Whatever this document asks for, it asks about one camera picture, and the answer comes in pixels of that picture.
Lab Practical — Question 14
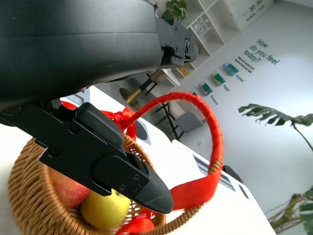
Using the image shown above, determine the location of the white panel with teal lettering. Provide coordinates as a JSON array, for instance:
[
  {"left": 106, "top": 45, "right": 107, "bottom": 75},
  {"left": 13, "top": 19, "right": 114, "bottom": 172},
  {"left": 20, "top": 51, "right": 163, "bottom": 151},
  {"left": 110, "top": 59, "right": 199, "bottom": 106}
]
[{"left": 224, "top": 0, "right": 273, "bottom": 32}]

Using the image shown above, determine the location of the green yellow wall card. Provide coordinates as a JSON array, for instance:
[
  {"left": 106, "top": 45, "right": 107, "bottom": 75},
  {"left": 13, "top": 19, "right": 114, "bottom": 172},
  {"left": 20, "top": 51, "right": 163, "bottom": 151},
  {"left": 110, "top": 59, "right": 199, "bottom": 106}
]
[{"left": 210, "top": 71, "right": 226, "bottom": 86}]

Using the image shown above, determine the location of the wicker basket with red handle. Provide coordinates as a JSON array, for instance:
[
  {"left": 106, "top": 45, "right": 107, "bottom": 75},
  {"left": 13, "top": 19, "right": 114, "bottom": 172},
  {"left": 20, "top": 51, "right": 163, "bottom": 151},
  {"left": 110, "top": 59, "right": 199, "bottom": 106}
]
[{"left": 7, "top": 92, "right": 224, "bottom": 235}]

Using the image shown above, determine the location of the red apple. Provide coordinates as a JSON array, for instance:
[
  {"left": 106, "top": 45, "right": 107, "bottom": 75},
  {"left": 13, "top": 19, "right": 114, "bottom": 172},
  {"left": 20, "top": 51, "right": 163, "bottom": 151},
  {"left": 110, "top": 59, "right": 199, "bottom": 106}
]
[{"left": 48, "top": 168, "right": 91, "bottom": 209}]

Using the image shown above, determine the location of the gray upholstered chair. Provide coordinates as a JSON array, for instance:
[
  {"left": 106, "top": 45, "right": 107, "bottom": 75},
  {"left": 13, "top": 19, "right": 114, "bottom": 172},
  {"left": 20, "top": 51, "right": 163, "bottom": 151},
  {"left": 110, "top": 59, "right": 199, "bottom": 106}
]
[{"left": 175, "top": 110, "right": 205, "bottom": 129}]

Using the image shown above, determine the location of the white cube shelf unit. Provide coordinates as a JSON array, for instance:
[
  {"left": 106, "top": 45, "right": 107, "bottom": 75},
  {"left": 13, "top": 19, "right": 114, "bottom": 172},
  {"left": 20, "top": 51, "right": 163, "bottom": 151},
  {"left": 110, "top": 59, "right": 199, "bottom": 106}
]
[{"left": 158, "top": 0, "right": 242, "bottom": 83}]

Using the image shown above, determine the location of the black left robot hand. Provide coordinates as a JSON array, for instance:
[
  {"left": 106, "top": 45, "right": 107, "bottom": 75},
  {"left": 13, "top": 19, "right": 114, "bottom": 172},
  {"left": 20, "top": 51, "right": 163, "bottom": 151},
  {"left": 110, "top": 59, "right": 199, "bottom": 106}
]
[{"left": 0, "top": 0, "right": 200, "bottom": 214}]

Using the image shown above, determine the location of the leafy green potted plant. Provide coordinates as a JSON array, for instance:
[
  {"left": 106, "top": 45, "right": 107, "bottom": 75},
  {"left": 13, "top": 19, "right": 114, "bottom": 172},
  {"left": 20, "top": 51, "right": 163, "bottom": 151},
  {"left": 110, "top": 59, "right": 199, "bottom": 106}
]
[{"left": 161, "top": 0, "right": 188, "bottom": 22}]

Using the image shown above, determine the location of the dark teal wall card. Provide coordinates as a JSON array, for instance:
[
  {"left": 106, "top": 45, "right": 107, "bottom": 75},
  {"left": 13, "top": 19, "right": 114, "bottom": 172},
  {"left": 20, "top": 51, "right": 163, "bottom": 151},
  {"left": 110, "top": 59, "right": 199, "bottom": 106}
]
[{"left": 198, "top": 82, "right": 213, "bottom": 96}]

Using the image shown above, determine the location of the blue teal wall card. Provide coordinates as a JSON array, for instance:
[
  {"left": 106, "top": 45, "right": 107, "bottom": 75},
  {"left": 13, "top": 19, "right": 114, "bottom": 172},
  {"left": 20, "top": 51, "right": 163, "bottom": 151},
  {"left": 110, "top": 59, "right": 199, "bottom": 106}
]
[{"left": 223, "top": 63, "right": 240, "bottom": 76}]

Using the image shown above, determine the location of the large monstera plant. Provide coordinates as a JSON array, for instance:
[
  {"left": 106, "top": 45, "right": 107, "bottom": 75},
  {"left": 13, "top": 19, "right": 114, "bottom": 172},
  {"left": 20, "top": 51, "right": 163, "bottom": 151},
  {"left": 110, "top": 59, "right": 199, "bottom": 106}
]
[{"left": 238, "top": 103, "right": 313, "bottom": 235}]

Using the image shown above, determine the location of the yellow-green apple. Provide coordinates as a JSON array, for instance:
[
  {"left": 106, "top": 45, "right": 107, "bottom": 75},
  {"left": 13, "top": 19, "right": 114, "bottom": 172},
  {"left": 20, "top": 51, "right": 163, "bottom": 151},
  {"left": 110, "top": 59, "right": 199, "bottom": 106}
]
[{"left": 80, "top": 189, "right": 132, "bottom": 230}]

